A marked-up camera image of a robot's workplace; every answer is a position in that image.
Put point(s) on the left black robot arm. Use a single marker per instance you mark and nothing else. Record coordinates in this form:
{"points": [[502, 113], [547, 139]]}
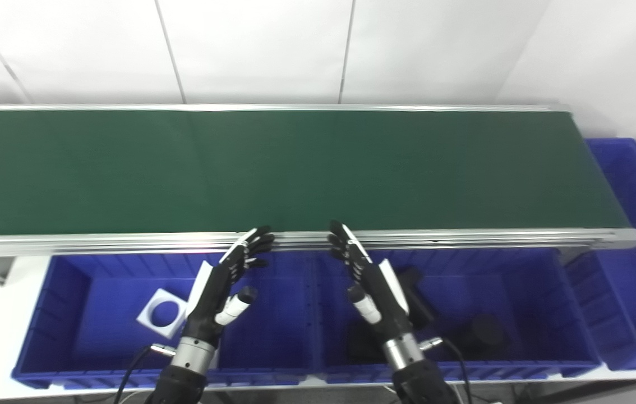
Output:
{"points": [[186, 370]]}

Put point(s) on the black cylinder block part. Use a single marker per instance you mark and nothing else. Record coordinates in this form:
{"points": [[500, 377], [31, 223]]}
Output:
{"points": [[422, 303], [486, 334], [363, 345]]}

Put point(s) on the blue plastic bin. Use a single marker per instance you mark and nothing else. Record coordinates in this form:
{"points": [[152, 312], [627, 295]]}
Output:
{"points": [[99, 314], [537, 314], [632, 280]]}

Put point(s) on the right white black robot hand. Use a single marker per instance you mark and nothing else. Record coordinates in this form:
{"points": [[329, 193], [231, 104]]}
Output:
{"points": [[385, 297]]}

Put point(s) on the green conveyor belt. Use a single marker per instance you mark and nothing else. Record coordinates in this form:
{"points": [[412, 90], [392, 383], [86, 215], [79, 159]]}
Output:
{"points": [[464, 238], [295, 168]]}

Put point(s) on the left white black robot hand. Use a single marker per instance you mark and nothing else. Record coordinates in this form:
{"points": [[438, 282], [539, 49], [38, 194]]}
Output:
{"points": [[214, 292]]}

